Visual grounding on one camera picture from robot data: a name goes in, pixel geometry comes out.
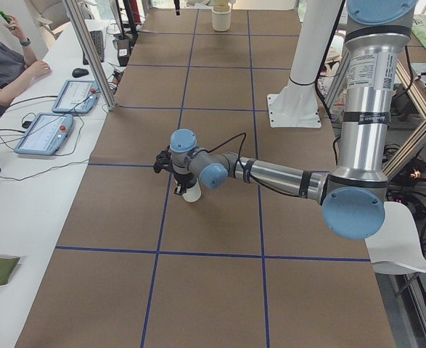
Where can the aluminium frame post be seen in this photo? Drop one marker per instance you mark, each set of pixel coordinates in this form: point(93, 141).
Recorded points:
point(79, 25)

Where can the near teach pendant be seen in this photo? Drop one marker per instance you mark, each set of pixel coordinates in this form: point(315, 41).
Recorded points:
point(46, 134)

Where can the white mug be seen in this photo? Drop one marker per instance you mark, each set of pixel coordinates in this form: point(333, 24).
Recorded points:
point(192, 194)

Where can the far teach pendant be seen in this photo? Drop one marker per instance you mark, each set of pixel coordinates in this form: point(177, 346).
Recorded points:
point(78, 96)

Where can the cream container on table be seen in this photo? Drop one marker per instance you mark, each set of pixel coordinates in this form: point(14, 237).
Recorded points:
point(221, 15)

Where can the black computer mouse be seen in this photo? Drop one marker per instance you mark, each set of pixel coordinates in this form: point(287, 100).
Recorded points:
point(79, 72)

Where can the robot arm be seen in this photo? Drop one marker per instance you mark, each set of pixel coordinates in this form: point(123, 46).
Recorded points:
point(352, 194)

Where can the white chair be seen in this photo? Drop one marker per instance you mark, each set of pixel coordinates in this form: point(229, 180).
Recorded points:
point(395, 249)

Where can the black keyboard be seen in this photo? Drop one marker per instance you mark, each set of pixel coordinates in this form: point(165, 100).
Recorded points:
point(98, 42)

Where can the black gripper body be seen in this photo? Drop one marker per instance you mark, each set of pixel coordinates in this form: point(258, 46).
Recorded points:
point(182, 180)

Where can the seated person grey shirt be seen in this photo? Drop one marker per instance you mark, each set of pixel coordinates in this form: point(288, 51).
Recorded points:
point(17, 71)

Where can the green plastic tool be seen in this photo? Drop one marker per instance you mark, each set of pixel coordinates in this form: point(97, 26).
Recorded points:
point(7, 20)

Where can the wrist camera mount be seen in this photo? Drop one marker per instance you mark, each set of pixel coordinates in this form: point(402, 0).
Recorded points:
point(163, 162)

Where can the teach pendant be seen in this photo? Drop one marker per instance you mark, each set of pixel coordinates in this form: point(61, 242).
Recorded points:
point(46, 134)
point(78, 96)

